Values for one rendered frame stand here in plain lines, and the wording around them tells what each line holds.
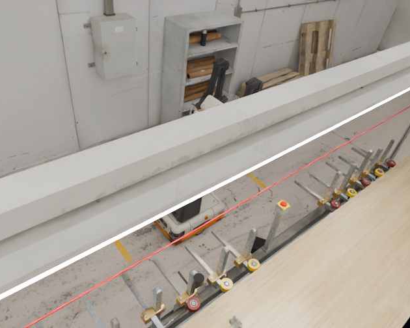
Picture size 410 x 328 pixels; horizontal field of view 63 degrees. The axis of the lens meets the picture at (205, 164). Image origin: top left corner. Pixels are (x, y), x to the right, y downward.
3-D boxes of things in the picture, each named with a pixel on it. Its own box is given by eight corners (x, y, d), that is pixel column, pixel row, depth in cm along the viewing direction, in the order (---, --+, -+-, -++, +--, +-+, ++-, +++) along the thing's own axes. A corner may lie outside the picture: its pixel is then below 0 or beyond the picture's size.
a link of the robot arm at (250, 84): (245, 77, 274) (254, 82, 268) (256, 76, 283) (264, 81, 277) (230, 124, 298) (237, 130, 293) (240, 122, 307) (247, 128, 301)
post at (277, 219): (261, 249, 262) (276, 210, 233) (265, 246, 264) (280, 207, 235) (265, 253, 259) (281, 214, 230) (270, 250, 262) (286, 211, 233)
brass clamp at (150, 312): (140, 317, 189) (140, 312, 186) (160, 303, 197) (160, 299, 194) (146, 326, 186) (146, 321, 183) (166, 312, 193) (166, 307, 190)
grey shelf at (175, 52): (159, 127, 492) (164, 16, 392) (206, 110, 541) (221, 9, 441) (177, 142, 468) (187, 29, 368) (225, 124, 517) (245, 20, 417)
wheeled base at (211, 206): (174, 248, 331) (176, 233, 315) (140, 208, 366) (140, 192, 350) (224, 219, 368) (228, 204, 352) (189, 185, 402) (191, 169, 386)
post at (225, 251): (212, 287, 237) (222, 247, 206) (215, 285, 239) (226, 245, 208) (215, 291, 235) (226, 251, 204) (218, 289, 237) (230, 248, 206)
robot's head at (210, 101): (213, 118, 288) (224, 103, 286) (198, 106, 299) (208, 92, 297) (220, 123, 299) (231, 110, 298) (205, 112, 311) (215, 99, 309)
